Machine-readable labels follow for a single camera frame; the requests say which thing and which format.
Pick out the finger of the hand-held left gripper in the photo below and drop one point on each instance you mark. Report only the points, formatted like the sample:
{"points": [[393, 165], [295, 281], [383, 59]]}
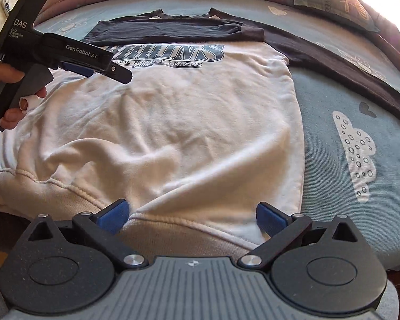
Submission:
{"points": [[76, 68], [120, 75]]}

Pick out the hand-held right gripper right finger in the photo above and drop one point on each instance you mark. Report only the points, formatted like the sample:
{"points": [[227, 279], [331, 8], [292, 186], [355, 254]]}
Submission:
{"points": [[270, 219]]}

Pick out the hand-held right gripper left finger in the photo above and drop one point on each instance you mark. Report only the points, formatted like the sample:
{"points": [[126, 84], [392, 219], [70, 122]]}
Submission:
{"points": [[115, 217]]}

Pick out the cream and black raglan sweatshirt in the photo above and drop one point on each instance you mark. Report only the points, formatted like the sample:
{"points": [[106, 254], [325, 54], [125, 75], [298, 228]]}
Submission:
{"points": [[170, 123]]}

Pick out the person's left hand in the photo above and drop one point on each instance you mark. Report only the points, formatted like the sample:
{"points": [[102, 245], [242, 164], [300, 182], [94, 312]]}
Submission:
{"points": [[5, 75]]}

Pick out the white power strip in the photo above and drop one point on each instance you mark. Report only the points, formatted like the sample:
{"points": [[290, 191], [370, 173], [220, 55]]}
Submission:
{"points": [[5, 6]]}

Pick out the bed with blue floral sheet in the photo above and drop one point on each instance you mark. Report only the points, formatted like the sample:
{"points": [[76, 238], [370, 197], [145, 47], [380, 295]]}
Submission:
{"points": [[336, 90]]}

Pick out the blue-green printed pillow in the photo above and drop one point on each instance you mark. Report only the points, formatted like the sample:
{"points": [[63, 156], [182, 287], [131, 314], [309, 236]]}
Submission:
{"points": [[333, 3]]}

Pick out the pink pillow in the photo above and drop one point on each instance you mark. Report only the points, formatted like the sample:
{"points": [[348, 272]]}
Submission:
{"points": [[390, 23]]}

